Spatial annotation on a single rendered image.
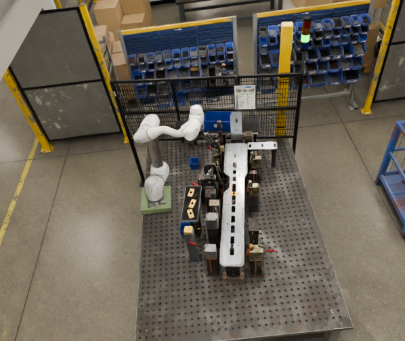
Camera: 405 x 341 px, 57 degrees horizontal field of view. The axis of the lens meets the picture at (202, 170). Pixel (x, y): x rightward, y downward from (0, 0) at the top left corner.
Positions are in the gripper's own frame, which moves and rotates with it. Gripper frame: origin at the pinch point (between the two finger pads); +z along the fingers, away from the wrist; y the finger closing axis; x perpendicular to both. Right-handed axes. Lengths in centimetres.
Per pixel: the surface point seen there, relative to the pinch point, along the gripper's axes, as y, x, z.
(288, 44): 75, 93, -37
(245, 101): 35, 90, 21
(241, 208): 32, -28, 46
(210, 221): 8, -48, 37
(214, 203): 9.3, -28.2, 38.2
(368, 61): 227, 330, 126
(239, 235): 30, -54, 46
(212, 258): 9, -73, 51
